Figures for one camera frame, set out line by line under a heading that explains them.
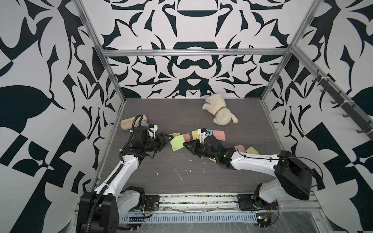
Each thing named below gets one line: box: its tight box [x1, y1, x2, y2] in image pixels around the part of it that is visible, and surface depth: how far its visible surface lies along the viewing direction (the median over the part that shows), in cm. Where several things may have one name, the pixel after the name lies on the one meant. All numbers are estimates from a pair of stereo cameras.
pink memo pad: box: [213, 130, 226, 142], surface depth 101 cm
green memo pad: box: [169, 134, 186, 152], surface depth 81 cm
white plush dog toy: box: [202, 93, 239, 126], surface depth 105 cm
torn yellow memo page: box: [245, 146, 259, 155], surface depth 94 cm
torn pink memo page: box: [234, 144, 247, 153], surface depth 96 cm
